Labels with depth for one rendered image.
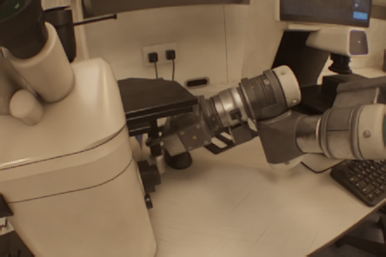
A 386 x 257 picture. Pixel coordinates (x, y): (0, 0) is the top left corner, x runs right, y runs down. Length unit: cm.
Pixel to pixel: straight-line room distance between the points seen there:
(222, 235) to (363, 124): 28
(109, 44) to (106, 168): 79
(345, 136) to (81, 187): 34
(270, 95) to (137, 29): 68
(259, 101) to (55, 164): 34
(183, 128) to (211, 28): 73
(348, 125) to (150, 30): 83
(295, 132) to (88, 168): 33
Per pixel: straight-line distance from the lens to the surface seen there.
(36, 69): 20
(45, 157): 25
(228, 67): 115
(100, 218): 29
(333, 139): 37
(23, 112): 24
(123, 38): 100
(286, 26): 69
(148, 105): 37
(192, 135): 42
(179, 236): 43
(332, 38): 72
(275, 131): 44
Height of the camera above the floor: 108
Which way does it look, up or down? 27 degrees down
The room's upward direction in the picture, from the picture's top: 4 degrees counter-clockwise
